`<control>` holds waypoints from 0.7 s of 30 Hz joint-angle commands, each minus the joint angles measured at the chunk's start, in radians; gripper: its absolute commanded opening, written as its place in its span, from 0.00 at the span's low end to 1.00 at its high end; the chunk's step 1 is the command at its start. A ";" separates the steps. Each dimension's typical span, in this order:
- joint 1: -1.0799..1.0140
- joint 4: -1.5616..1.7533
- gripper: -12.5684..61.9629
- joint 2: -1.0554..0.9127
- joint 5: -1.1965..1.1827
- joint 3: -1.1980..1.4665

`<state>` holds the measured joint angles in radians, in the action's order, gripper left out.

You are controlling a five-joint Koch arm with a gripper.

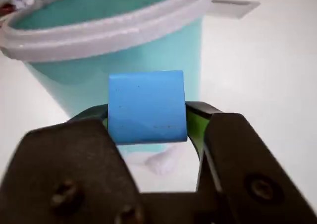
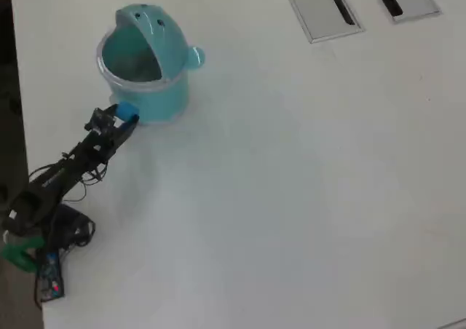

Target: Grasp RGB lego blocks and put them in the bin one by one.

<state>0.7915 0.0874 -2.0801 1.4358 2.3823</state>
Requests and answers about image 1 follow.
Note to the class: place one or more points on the teal whale-shaped bin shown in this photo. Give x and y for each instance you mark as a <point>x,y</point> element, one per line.
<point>74,80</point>

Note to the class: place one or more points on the blue lego block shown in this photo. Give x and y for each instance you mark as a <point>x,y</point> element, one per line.
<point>146,107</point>

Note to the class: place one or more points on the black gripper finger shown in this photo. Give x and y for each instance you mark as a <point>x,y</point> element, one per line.
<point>242,172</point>
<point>62,172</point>

